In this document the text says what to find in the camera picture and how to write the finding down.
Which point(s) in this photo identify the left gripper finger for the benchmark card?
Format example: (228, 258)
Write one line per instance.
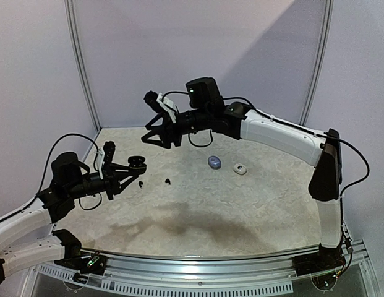
(120, 169)
(124, 180)

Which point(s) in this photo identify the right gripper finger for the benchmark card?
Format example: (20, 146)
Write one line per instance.
(155, 138)
(159, 121)

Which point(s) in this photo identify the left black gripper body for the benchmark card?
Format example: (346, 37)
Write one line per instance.
(110, 180)

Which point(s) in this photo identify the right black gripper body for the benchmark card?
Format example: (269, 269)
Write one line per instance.
(170, 127)

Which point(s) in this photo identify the black charging case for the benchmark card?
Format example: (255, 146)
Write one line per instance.
(137, 164)

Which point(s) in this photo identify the blue oval charging case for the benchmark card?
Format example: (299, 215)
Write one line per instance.
(214, 162)

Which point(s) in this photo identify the cream earbud charging case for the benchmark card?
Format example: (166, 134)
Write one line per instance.
(239, 169)

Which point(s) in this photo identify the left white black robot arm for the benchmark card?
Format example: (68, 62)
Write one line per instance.
(71, 180)

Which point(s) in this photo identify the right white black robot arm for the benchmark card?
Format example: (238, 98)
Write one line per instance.
(241, 120)

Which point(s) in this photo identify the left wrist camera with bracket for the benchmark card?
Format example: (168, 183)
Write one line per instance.
(104, 158)

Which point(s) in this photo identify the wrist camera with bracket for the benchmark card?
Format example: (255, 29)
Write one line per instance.
(104, 158)
(161, 104)

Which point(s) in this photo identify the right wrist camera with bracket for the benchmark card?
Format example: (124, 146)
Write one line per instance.
(161, 104)

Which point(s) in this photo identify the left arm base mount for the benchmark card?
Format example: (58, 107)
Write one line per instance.
(86, 263)

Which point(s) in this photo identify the left aluminium frame post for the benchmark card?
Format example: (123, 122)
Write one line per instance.
(80, 63)

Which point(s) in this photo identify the aluminium frame post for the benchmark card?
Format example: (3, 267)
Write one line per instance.
(80, 63)
(318, 62)

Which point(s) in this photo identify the aluminium front rail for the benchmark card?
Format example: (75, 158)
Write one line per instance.
(273, 275)

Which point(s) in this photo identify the right aluminium frame post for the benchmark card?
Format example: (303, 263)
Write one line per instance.
(318, 62)

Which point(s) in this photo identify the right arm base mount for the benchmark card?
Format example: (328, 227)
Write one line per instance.
(325, 259)

